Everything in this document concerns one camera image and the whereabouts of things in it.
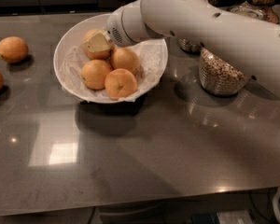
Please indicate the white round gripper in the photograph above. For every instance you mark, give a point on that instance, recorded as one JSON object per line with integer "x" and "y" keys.
{"x": 116, "y": 30}

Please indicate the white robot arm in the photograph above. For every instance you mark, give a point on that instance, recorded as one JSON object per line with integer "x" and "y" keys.
{"x": 252, "y": 46}

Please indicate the white bowl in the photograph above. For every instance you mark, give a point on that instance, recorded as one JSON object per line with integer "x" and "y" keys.
{"x": 68, "y": 44}

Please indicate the orange at bowl front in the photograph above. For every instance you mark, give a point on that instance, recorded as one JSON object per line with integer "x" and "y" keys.
{"x": 120, "y": 83}

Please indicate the white paper bowl liner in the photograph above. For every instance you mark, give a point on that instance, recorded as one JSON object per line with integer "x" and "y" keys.
{"x": 151, "y": 58}

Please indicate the large glass jar cereal rings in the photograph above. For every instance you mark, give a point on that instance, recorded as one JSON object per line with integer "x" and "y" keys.
{"x": 221, "y": 75}

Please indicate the glass jar back right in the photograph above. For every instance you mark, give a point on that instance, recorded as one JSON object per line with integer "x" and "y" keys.
{"x": 256, "y": 9}

